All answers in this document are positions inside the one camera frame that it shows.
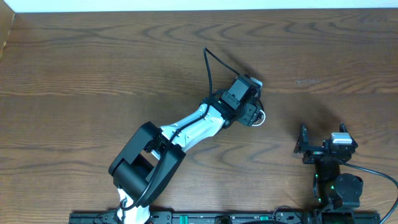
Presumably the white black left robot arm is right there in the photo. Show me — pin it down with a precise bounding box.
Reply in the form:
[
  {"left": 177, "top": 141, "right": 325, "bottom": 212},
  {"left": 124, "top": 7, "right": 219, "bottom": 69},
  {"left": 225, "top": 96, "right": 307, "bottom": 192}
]
[{"left": 108, "top": 75, "right": 266, "bottom": 223}]

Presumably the wooden side panel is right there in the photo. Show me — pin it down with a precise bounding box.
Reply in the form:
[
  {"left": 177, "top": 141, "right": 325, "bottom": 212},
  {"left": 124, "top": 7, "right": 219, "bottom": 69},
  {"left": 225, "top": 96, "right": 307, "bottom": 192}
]
[{"left": 0, "top": 0, "right": 16, "bottom": 58}]

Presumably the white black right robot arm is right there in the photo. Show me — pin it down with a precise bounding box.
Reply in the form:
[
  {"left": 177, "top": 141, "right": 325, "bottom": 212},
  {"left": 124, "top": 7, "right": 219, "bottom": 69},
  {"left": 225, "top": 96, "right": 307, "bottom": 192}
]
[{"left": 294, "top": 123, "right": 363, "bottom": 223}]

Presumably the white USB cable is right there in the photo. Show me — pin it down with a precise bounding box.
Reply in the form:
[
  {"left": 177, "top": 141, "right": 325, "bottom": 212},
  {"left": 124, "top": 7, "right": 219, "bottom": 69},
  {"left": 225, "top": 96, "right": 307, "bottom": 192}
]
[{"left": 251, "top": 109, "right": 267, "bottom": 127}]

